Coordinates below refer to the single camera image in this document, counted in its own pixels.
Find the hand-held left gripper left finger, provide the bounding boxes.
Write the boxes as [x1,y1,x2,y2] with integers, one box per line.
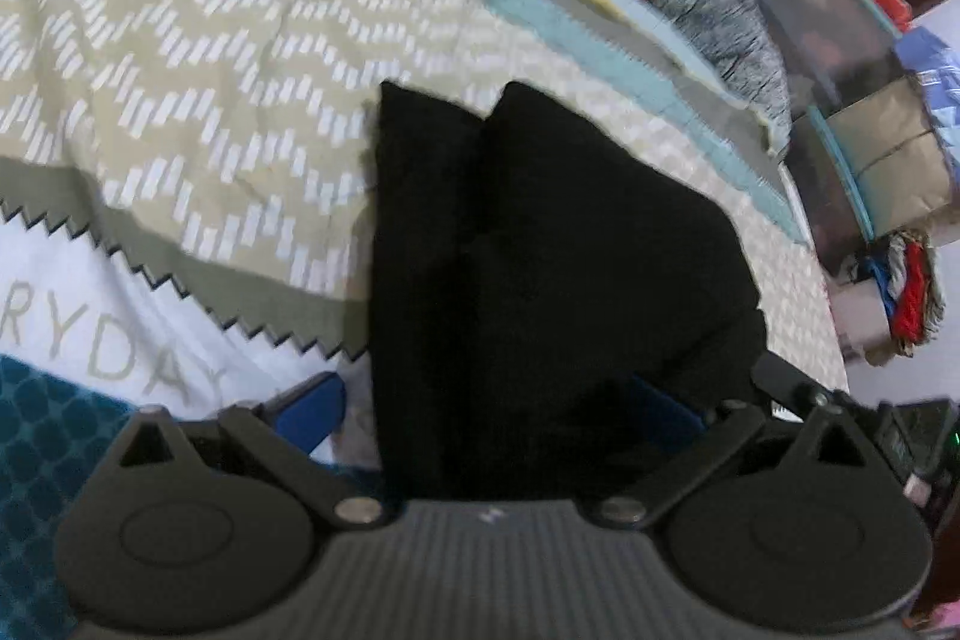
[112,372,385,530]

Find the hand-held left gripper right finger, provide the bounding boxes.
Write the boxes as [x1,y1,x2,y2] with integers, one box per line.
[598,376,895,530]

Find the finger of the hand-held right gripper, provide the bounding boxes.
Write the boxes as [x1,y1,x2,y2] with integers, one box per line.
[750,351,824,421]

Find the black pants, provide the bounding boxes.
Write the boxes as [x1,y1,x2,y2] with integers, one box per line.
[360,79,770,507]

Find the white container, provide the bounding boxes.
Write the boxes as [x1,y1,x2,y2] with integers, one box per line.
[827,278,892,372]

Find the dark translucent storage box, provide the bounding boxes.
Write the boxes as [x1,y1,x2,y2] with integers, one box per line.
[756,0,906,118]
[784,111,877,272]

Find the brown cardboard box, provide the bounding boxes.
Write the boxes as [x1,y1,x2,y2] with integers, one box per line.
[823,80,959,238]

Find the blue plastic bag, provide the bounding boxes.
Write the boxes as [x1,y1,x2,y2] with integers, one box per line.
[894,26,960,165]

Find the beige and teal printed blanket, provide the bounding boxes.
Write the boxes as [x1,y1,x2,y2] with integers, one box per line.
[0,0,852,640]

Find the wooden bed frame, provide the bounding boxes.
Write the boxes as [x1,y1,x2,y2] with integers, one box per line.
[909,494,960,635]

